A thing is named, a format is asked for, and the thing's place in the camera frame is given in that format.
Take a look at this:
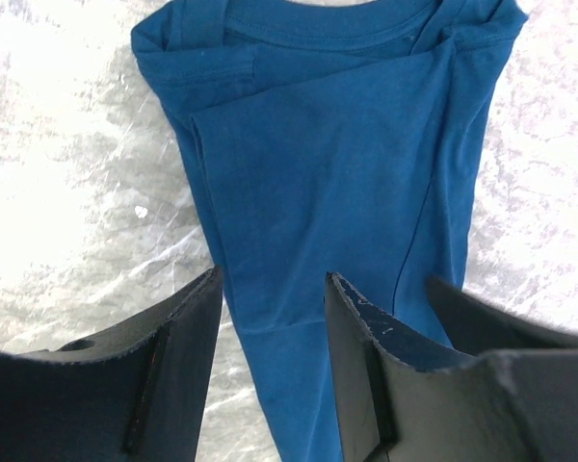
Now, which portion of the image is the blue t shirt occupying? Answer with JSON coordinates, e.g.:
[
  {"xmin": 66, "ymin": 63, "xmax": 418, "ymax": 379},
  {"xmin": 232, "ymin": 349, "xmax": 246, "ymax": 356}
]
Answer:
[{"xmin": 131, "ymin": 1, "xmax": 527, "ymax": 461}]

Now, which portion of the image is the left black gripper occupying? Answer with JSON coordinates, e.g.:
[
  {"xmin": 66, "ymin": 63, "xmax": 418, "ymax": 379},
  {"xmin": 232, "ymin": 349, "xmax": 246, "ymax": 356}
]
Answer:
[{"xmin": 325, "ymin": 273, "xmax": 578, "ymax": 462}]

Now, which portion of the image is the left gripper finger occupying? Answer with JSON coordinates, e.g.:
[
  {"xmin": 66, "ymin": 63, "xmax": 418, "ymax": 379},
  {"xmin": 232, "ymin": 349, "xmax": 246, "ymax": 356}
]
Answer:
[{"xmin": 0, "ymin": 268, "xmax": 223, "ymax": 461}]

